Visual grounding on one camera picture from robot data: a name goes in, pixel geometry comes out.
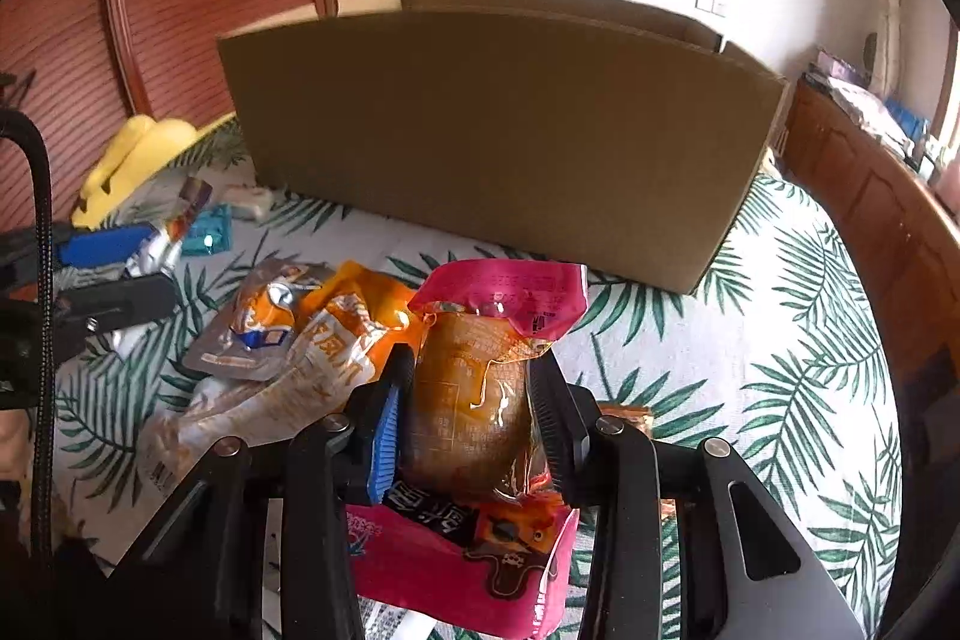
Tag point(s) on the leaf-print bedsheet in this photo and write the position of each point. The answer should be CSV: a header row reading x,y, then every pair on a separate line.
x,y
787,340

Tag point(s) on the white wall switch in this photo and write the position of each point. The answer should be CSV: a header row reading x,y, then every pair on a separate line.
x,y
710,4

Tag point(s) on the clutter on cabinet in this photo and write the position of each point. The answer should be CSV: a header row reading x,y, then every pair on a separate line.
x,y
877,115

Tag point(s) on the pink snack packet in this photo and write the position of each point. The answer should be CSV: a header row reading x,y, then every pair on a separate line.
x,y
465,385

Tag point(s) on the small brown snack packet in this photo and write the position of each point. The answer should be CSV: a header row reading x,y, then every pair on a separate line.
x,y
193,194

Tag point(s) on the small orange snack packet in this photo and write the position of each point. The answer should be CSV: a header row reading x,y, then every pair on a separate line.
x,y
628,416

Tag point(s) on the large orange white snack packet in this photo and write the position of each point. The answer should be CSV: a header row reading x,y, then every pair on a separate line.
x,y
330,347

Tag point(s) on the brown cardboard box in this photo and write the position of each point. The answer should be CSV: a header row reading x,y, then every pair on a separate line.
x,y
495,145

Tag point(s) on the teal snack packet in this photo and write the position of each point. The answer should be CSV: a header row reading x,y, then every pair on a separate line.
x,y
206,233

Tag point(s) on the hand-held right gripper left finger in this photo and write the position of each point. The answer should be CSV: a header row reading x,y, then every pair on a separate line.
x,y
388,441

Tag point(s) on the wooden side cabinet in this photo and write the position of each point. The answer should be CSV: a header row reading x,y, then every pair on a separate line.
x,y
885,235

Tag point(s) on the white nougat bar packet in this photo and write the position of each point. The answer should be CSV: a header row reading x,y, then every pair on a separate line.
x,y
247,201

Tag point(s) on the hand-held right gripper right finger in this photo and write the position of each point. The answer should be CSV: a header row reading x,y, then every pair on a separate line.
x,y
546,419

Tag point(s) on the light curtain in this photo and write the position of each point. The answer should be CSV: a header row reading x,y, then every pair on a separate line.
x,y
889,10

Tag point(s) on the silver orange snack packet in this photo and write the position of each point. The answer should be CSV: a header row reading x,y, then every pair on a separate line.
x,y
255,325

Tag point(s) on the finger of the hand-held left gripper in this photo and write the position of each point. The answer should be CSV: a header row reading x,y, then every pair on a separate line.
x,y
105,244
124,302

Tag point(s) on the crumpled silver snack packet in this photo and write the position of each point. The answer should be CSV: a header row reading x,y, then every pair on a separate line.
x,y
154,250

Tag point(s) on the yellow plush toy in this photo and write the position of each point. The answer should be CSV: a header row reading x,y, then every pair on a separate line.
x,y
142,160

